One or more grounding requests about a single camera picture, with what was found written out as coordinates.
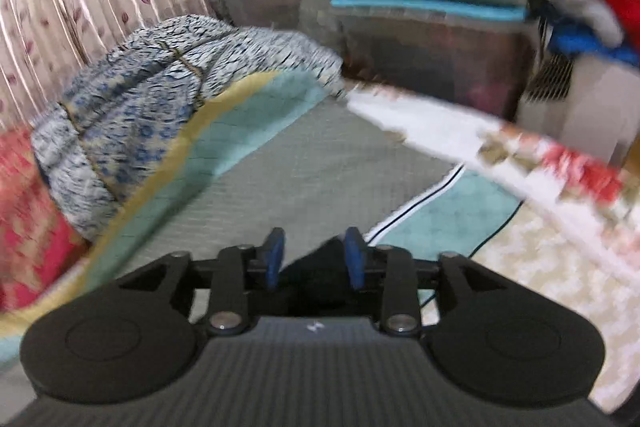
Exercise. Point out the white floral cloth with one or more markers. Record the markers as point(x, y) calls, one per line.
point(450, 132)

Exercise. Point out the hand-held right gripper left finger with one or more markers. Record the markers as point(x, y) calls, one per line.
point(274, 259)

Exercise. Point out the white appliance with vent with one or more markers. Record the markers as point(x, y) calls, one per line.
point(585, 107)

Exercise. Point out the black pants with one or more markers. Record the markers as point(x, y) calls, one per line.
point(312, 277)

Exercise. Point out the white fluffy cloth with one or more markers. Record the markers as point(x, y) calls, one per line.
point(580, 4)

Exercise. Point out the red floral blanket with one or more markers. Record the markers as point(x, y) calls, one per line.
point(30, 227)

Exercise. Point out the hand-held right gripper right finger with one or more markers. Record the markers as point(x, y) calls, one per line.
point(354, 264)

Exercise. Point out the teal lid storage box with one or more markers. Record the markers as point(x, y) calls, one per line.
point(435, 52)

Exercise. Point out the striped patterned bedspread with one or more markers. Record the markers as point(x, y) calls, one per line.
point(310, 167)

